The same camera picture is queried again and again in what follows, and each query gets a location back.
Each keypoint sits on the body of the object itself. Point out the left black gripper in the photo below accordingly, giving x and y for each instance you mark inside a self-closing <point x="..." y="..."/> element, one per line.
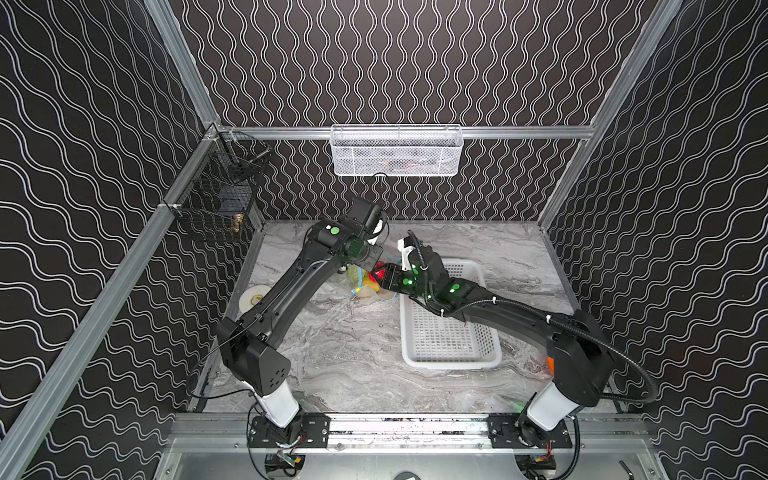
<point x="358" y="257"/>

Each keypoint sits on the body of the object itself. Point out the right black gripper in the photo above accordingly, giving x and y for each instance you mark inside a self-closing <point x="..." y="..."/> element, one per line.
<point x="398" y="274"/>

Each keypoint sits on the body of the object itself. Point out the red toy fruit front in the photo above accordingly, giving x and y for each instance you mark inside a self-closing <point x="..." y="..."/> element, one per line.
<point x="377" y="275"/>

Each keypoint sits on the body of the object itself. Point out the clear blue-zip bag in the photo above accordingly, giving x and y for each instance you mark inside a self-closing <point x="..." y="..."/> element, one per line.
<point x="360" y="285"/>

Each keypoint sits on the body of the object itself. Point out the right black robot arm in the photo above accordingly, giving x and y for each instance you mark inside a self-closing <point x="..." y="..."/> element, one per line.
<point x="580" y="356"/>

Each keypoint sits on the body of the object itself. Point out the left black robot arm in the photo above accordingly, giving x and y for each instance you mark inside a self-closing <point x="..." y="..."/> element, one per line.
<point x="249" y="345"/>

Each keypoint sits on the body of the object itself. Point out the white plastic perforated basket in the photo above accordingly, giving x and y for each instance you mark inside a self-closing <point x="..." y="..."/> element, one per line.
<point x="433" y="342"/>

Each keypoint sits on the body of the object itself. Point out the white tape roll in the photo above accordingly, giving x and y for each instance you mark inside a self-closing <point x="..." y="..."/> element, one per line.
<point x="252" y="296"/>

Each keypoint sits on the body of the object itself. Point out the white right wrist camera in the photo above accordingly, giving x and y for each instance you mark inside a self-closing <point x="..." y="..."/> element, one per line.
<point x="405" y="247"/>

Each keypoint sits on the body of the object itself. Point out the white wire wall basket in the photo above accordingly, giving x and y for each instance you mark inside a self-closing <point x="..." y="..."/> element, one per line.
<point x="406" y="150"/>

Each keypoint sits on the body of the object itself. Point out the black wire wall basket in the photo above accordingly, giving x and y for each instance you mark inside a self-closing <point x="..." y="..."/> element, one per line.
<point x="218" y="204"/>

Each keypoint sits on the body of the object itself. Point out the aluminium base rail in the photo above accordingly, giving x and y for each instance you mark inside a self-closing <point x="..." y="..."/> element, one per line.
<point x="380" y="433"/>

